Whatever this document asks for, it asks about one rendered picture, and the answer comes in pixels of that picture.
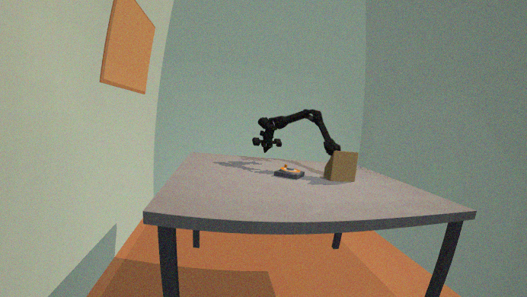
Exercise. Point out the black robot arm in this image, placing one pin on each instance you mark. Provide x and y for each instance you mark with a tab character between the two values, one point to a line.
281	121

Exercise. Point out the orange flat ring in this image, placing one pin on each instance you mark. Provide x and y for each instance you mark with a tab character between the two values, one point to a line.
293	172

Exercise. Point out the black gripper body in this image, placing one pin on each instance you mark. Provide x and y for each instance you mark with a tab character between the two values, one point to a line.
267	139

